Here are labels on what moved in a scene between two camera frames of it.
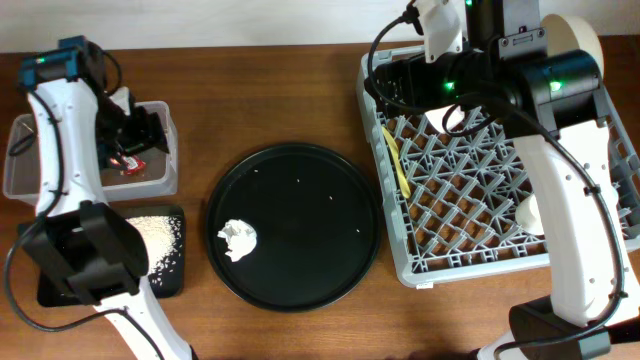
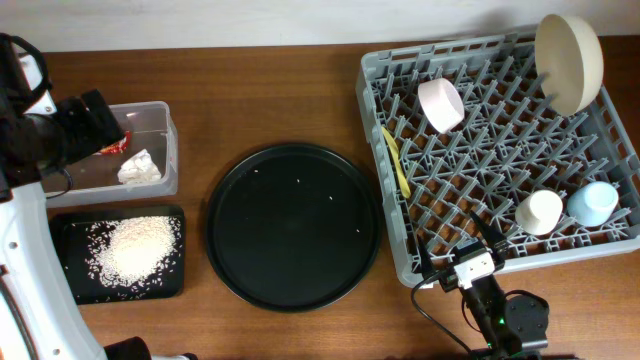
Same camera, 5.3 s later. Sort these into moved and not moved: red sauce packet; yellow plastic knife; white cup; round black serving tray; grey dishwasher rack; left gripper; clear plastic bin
Moved: red sauce packet; left gripper
Not moved: white cup; yellow plastic knife; grey dishwasher rack; clear plastic bin; round black serving tray
